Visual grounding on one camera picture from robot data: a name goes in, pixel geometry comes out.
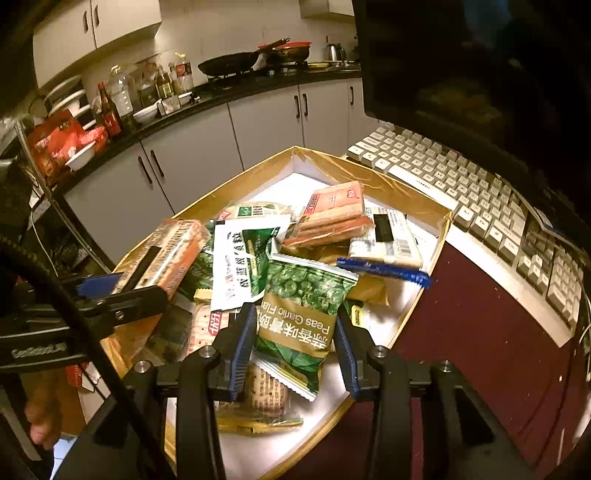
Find black computer monitor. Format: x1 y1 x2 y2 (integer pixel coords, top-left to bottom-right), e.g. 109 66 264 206
353 0 591 222

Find orange cracker packet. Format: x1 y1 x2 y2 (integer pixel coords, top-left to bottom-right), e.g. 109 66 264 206
113 218 211 301

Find wide white bowl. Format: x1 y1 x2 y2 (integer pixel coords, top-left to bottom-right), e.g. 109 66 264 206
65 141 98 171

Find pink cracker packet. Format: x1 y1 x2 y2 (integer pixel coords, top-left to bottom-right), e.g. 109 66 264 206
187 288 241 358

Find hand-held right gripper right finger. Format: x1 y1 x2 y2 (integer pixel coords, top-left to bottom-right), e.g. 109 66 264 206
333 314 536 480

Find person's left hand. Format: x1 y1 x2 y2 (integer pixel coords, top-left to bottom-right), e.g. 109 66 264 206
25 369 63 450

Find white green snack packet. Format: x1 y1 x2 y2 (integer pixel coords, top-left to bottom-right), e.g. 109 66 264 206
210 217 291 312

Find red plastic bag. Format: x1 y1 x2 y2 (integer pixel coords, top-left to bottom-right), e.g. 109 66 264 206
25 111 109 185

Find lower kitchen cabinets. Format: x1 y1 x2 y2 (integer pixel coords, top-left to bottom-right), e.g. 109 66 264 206
62 76 384 264

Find green pea snack packet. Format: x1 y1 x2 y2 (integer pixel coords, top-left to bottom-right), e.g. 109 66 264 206
254 253 358 401

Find black frying pan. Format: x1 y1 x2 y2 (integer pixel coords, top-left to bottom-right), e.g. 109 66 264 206
198 51 260 78

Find gold snack packet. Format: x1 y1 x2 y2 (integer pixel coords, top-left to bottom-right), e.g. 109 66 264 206
217 413 304 435

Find upper kitchen cabinets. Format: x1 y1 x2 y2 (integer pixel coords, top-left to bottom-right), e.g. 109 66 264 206
32 0 356 88

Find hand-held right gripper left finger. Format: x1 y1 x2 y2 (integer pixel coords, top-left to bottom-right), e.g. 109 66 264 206
55 302 258 480

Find red cooking pot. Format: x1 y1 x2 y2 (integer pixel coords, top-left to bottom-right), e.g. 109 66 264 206
257 38 312 64

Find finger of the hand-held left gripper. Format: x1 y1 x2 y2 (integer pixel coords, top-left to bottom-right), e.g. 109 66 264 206
90 285 169 330
76 272 124 298

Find black kitchen countertop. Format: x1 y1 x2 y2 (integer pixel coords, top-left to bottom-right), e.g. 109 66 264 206
55 65 363 190

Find small green white packet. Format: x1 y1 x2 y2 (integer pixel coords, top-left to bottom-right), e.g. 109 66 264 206
217 202 293 223

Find kitchen cabinets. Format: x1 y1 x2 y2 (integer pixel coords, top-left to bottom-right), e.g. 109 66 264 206
62 76 384 264
32 0 356 88

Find white computer keyboard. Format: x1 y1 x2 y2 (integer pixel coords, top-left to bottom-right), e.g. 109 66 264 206
346 122 585 348

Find red cracker packet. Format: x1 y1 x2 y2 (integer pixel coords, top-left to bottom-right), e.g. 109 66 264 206
283 181 376 250

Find clear oil bottle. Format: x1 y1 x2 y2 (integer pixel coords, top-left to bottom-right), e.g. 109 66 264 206
110 67 136 130

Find white cracker packet black label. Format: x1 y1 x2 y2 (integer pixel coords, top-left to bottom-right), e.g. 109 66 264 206
348 207 424 271

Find blue snack wrapper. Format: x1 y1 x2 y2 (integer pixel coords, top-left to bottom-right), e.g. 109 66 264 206
337 257 432 288

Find round cracker packet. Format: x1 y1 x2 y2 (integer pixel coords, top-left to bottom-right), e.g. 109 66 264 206
245 362 290 416

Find shallow cardboard box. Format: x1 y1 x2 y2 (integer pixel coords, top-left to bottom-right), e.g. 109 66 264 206
99 145 453 480

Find dark sauce bottle red label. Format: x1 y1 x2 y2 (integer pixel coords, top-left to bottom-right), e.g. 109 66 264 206
97 82 123 139

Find stack of white plates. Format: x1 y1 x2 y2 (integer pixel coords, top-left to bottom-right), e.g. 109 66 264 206
44 76 95 131

